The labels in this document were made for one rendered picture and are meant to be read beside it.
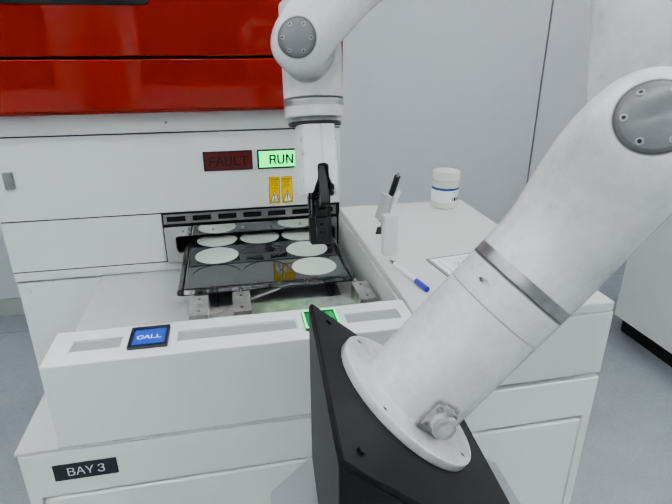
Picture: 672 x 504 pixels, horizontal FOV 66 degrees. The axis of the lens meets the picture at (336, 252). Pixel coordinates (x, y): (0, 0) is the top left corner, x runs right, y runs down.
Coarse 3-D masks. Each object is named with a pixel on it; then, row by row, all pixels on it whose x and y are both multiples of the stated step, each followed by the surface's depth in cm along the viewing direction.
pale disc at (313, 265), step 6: (306, 258) 122; (312, 258) 122; (318, 258) 122; (324, 258) 122; (294, 264) 118; (300, 264) 118; (306, 264) 118; (312, 264) 118; (318, 264) 118; (324, 264) 118; (330, 264) 118; (294, 270) 115; (300, 270) 115; (306, 270) 115; (312, 270) 115; (318, 270) 115; (324, 270) 115; (330, 270) 115
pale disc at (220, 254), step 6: (204, 252) 125; (210, 252) 125; (216, 252) 125; (222, 252) 125; (228, 252) 125; (234, 252) 125; (198, 258) 122; (204, 258) 122; (210, 258) 122; (216, 258) 122; (222, 258) 122; (228, 258) 122; (234, 258) 122
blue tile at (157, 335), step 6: (138, 330) 79; (144, 330) 79; (150, 330) 79; (156, 330) 79; (162, 330) 79; (138, 336) 77; (144, 336) 77; (150, 336) 77; (156, 336) 77; (162, 336) 77; (132, 342) 76; (138, 342) 76; (144, 342) 76; (150, 342) 76; (156, 342) 76
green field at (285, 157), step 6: (282, 150) 129; (288, 150) 129; (294, 150) 129; (264, 156) 128; (270, 156) 129; (276, 156) 129; (282, 156) 129; (288, 156) 130; (294, 156) 130; (264, 162) 129; (270, 162) 129; (276, 162) 130; (282, 162) 130; (288, 162) 130; (294, 162) 130
